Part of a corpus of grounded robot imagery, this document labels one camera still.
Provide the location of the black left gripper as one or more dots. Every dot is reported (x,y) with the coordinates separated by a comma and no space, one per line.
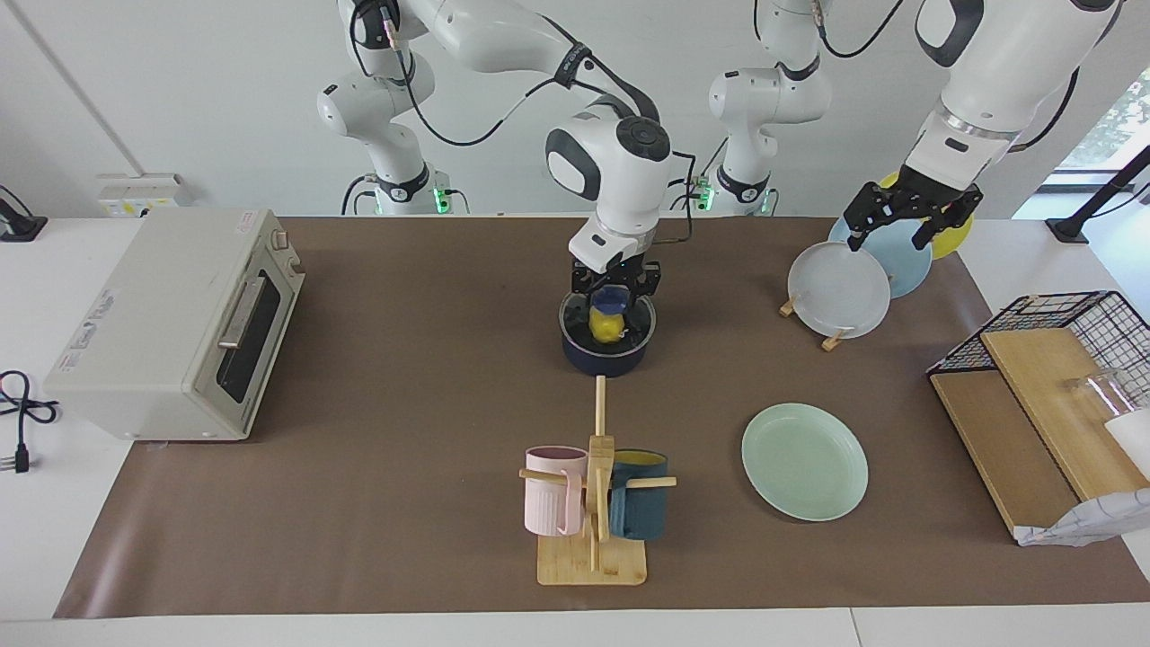
(916,198)

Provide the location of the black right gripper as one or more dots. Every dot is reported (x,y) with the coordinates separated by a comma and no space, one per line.
(615,277)

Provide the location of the glass lid with blue knob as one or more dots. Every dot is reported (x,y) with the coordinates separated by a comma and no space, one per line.
(611,301)

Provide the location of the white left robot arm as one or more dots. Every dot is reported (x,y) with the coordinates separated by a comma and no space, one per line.
(997,63)

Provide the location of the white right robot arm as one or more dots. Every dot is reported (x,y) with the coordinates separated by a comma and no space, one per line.
(620,153)

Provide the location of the light blue plate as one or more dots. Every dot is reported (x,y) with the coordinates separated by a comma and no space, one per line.
(903,265)

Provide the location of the yellow plate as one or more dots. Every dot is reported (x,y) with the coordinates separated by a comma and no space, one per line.
(954,238)

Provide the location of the grey plate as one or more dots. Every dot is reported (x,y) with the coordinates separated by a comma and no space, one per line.
(840,292)

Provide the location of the wooden plate rack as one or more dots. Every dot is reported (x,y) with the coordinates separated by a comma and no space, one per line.
(833,342)

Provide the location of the pale green plate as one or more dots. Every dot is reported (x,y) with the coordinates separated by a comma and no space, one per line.
(804,463)

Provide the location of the dark blue saucepan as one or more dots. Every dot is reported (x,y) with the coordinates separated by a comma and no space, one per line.
(606,364)

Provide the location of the pink ribbed mug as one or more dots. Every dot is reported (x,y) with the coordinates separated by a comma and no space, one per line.
(552,494)

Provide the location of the dark teal mug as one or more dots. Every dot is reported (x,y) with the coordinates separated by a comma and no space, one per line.
(642,508)

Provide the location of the brown wooden board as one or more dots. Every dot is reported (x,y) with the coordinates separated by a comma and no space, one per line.
(997,440)

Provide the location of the light wooden board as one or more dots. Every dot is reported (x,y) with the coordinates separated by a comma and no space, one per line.
(1051,404)

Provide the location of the clear glass cup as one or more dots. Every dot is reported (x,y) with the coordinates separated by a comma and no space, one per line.
(1101,391)

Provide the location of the wooden mug tree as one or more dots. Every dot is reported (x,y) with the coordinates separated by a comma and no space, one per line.
(593,562)

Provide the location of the brown table mat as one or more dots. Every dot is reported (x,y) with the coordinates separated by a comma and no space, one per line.
(404,503)

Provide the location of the white cup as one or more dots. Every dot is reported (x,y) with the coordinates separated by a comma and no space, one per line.
(1132,440)

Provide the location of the wooden box with mesh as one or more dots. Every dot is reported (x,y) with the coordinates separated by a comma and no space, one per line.
(1087,521)

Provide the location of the cream toaster oven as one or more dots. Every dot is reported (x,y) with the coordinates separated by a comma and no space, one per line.
(144,332)

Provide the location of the white power strip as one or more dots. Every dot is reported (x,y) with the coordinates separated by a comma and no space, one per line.
(144,193)

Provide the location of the black clamp base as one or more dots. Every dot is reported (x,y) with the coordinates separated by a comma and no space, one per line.
(18,225)

